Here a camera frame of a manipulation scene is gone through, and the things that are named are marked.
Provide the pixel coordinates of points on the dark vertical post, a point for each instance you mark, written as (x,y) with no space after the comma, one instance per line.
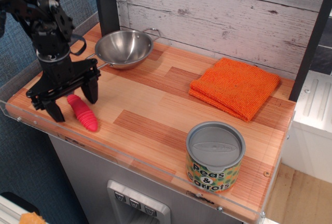
(108,16)
(313,43)

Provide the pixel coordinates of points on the steel bowl with handles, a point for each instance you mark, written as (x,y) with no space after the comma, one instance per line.
(124,49)

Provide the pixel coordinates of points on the peas and carrots can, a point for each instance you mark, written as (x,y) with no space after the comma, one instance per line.
(214,154)

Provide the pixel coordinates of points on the orange folded rag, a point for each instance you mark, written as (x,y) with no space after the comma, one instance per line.
(234,87)

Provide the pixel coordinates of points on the orange object bottom corner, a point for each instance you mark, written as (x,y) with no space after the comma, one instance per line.
(31,218)

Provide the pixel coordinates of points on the grey toy fridge cabinet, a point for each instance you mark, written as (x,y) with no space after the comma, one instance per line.
(89,174)

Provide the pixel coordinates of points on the dark vertical post right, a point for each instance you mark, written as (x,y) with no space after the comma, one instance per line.
(313,43)

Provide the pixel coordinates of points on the dark vertical post left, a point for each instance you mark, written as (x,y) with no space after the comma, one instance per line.
(108,16)

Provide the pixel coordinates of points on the red handled metal spoon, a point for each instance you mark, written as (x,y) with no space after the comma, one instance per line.
(83,112)

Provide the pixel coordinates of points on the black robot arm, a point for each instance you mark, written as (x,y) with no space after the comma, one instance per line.
(51,30)

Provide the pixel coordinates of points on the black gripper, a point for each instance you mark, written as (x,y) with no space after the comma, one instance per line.
(61,77)

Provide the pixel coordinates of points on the white toy sink unit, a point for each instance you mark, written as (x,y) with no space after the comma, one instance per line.
(308,144)

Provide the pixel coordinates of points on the clear acrylic edge guard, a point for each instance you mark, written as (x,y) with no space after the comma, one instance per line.
(144,116)

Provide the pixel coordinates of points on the silver ice dispenser panel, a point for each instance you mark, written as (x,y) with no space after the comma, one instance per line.
(131,206)

